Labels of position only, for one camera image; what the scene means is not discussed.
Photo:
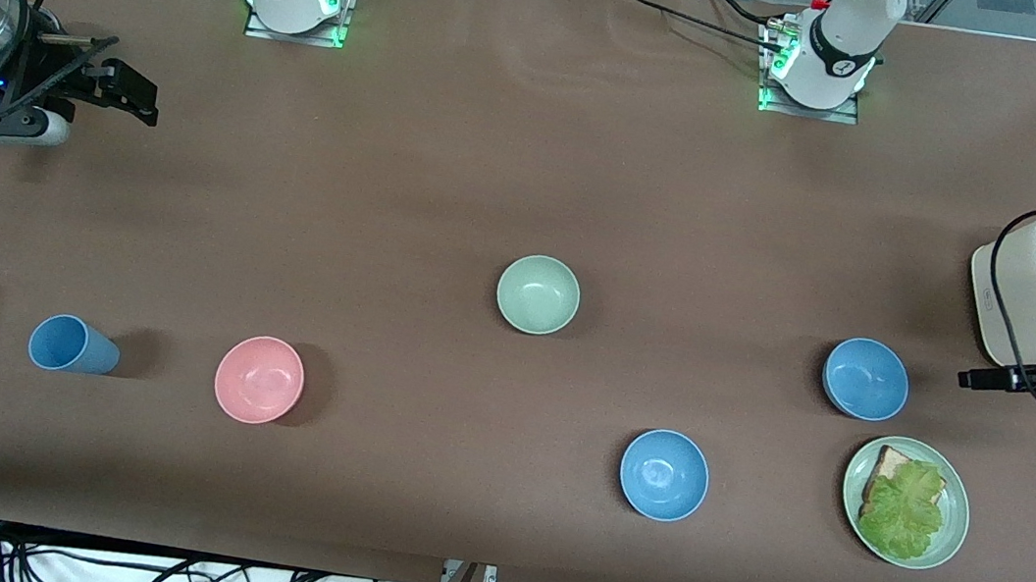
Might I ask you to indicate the blue bowl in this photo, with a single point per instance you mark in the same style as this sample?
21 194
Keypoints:
663 474
866 378

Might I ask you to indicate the pale green bowl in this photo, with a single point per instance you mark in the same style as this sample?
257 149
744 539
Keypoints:
537 293

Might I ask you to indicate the brown crust bread slice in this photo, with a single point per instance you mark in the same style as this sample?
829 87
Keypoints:
888 465

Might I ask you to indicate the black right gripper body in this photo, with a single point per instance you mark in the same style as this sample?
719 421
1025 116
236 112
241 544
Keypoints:
38 77

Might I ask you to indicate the brown table cover sheet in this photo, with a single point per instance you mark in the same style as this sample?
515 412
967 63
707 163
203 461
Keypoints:
492 179

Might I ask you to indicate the pink bowl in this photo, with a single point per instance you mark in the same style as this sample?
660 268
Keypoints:
260 380

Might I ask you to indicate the blue cup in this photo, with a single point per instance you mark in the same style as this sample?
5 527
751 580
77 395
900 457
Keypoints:
71 345

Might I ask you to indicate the green lettuce leaf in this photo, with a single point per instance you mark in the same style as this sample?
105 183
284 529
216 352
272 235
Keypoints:
906 512

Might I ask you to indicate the pale green plate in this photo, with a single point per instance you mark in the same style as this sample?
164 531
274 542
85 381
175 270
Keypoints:
956 508

